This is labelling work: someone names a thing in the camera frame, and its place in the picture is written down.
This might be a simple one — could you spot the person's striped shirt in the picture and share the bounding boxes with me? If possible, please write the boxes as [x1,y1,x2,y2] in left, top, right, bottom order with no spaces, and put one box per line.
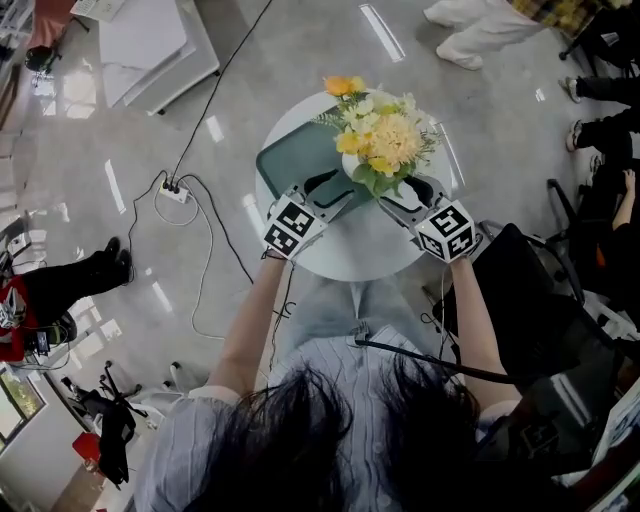
[134,324,521,512]

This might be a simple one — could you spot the white power cable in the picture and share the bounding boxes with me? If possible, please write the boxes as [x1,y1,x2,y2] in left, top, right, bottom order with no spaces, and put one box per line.
[152,184,229,342]

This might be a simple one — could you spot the black bag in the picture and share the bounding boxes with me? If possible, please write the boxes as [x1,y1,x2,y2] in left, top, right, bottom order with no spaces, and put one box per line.
[24,44,64,74]

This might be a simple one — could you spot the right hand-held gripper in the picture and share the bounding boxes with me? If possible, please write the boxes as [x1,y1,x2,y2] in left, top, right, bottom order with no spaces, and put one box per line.
[376,173,485,265]

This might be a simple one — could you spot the black mesh armchair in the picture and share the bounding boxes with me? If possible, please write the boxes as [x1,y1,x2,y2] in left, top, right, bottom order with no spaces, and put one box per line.
[439,222,621,401]

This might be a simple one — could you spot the red bin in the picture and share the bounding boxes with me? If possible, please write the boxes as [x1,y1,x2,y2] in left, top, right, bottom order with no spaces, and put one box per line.
[72,432,104,461]

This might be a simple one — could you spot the thick black headset cable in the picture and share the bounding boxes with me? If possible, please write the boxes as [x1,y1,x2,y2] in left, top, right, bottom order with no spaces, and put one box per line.
[352,337,539,386]

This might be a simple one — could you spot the person's right forearm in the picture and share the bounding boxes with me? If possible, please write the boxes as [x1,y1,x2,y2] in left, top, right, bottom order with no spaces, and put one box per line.
[447,255,522,406]

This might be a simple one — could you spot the white power strip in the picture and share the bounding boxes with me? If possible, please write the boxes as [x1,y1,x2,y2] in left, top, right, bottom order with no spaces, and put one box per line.
[159,179,191,204]

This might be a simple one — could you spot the white office chair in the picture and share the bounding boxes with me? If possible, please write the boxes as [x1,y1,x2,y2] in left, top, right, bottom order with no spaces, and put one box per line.
[132,360,214,436]

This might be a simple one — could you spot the person's light grey trousers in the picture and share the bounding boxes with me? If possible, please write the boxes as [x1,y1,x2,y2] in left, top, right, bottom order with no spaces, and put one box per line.
[287,274,436,351]

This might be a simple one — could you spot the window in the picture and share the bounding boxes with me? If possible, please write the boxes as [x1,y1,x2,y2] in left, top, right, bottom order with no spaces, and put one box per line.
[0,367,46,451]

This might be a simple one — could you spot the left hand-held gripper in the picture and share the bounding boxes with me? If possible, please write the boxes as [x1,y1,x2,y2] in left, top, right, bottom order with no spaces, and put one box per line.
[262,168,360,261]

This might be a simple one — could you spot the black office chair with jacket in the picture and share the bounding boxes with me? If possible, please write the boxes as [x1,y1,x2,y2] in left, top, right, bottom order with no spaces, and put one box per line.
[62,359,146,489]

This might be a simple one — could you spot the round white side table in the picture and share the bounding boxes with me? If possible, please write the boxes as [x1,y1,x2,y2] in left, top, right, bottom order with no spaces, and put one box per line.
[254,89,464,282]

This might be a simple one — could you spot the black power cable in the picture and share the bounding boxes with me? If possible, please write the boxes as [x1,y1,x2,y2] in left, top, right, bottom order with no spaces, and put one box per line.
[177,173,255,285]
[127,169,169,286]
[171,0,275,185]

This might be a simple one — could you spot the dark green tray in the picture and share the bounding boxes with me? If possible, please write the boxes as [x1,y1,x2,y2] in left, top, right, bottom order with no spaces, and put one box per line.
[255,119,376,211]

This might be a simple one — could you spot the white vase with yellow flowers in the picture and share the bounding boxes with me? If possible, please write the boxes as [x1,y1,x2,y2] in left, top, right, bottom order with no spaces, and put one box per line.
[310,74,447,200]

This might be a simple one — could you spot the salmon fabric chair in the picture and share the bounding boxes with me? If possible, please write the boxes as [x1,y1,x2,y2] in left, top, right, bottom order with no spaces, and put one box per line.
[27,0,76,50]

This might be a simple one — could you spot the white printed bag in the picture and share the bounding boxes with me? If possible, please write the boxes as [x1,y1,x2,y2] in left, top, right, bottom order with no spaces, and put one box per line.
[594,379,640,512]

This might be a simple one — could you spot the white low cabinet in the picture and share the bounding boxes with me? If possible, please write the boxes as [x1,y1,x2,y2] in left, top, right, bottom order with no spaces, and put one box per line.
[97,0,221,116]

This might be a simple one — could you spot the person's left forearm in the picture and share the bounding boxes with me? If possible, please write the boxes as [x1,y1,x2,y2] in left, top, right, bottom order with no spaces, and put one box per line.
[207,254,289,399]

